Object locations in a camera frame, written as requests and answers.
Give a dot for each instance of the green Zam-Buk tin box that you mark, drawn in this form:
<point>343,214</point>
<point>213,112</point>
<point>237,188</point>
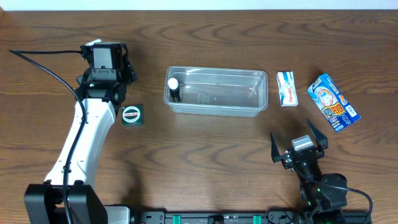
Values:
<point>132,115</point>

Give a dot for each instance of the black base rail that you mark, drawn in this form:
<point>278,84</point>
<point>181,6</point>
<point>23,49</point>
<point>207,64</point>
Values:
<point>217,218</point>

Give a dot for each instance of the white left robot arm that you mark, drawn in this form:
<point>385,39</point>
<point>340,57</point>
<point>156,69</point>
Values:
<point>67,194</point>

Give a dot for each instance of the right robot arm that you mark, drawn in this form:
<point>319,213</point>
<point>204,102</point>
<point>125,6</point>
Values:
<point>324,193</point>

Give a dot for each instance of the black bottle white cap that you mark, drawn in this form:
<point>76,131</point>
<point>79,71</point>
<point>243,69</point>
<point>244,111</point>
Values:
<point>174,89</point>

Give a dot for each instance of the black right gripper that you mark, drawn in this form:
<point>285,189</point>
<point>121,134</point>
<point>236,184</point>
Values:
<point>301,154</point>

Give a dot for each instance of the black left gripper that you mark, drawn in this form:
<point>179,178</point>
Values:
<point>130,73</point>

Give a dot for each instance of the white blue Panadol box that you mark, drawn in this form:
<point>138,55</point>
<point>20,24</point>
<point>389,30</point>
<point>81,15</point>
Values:
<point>287,91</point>

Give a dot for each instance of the blue Kool Fever box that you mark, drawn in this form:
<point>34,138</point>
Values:
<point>337,110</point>

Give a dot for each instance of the clear plastic container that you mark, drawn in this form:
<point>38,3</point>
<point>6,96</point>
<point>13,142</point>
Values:
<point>218,91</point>

